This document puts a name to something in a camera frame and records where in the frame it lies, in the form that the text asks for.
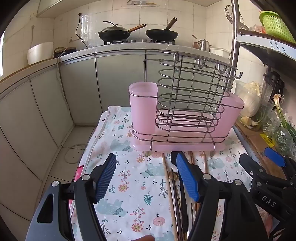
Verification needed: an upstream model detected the floral printed cloth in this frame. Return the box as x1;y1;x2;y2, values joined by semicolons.
69;105;273;241

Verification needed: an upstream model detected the cardboard box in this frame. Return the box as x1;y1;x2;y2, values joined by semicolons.
233;119;288;180

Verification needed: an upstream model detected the small steel pot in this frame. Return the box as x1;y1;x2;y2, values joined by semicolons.
199;39;211;52

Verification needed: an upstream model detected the black cable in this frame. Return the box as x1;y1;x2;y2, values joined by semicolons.
76;13;89;49

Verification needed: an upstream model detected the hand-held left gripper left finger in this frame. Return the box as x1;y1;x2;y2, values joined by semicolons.
25;153;117;241

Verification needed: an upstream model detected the metal storage shelf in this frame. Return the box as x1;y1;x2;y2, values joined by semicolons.
229;0;296;77

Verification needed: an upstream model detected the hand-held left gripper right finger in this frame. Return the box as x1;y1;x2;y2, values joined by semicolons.
176;152;273;241

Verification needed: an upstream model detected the metal wire utensil rack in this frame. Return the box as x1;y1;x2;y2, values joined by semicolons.
132;50;243;150

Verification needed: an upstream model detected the orange and white bag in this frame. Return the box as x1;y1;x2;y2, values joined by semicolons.
249;24;266;33

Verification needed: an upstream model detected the clear plastic splash guard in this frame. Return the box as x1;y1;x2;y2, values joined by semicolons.
79;13;110;49

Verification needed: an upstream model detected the napa cabbage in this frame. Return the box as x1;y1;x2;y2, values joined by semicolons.
243;81;263;117

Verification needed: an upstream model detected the white power cord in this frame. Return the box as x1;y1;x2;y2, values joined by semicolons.
55;47;88;164

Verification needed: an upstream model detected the kitchen counter with cabinets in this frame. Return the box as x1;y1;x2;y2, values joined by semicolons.
0;42;232;220

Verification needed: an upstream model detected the copper pot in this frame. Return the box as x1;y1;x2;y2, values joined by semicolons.
192;34;202;49

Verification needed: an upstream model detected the green plastic basket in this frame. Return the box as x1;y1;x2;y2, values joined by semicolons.
259;10;296;44

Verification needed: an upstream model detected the pink oblong plastic cup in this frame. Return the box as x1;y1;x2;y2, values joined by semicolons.
211;94;245;138

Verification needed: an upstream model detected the black spoon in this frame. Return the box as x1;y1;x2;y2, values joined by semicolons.
171;151;188;233

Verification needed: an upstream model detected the white tub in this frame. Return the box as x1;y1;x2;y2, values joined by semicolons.
27;42;54;66

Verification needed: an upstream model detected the black blender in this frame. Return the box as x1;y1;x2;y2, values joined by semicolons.
262;71;284;105

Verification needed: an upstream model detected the black wok with lid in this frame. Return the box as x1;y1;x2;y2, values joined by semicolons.
98;21;147;41

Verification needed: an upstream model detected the white rectangular container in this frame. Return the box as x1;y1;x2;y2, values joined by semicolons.
209;47;232;60

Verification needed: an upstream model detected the cut vegetable stem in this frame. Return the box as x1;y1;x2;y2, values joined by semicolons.
242;116;260;128

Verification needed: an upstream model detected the pink plastic drip tray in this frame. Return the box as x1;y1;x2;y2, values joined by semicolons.
131;111;229;151

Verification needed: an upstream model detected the plastic bag of greens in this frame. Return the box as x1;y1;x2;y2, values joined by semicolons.
260;102;296;158

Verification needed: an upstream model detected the black countertop appliance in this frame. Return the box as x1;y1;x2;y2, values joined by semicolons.
54;47;77;59

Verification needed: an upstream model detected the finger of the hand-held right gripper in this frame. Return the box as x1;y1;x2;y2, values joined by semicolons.
239;153;289;186
265;148;296;179

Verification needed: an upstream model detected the black frying pan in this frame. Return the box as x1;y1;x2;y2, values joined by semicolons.
145;17;179;40

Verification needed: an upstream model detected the gas stove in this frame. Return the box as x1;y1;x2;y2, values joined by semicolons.
104;38;176;46

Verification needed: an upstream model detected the pink round plastic cup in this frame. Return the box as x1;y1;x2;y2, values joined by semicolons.
128;82;159;141

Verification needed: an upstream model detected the gold ornate spoon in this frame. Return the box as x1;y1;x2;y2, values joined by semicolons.
169;168;184;241

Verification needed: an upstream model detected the metal skimmer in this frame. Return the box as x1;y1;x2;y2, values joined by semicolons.
225;5;250;30

